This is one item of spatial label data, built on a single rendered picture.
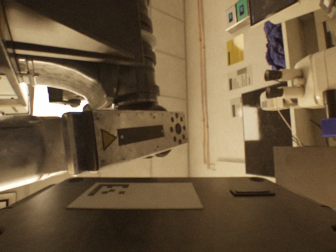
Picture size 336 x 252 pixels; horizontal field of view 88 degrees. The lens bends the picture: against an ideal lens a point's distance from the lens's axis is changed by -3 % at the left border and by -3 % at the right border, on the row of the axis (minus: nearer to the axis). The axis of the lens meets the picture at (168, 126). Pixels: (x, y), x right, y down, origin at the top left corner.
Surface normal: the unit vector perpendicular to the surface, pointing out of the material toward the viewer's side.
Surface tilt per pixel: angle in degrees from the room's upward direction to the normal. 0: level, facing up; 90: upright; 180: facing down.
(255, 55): 90
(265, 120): 86
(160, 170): 180
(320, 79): 90
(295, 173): 86
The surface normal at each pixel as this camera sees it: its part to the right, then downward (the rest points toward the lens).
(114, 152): 0.84, -0.11
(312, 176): -0.86, -0.04
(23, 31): 0.11, 0.99
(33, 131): 0.72, -0.51
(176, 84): 0.57, -0.09
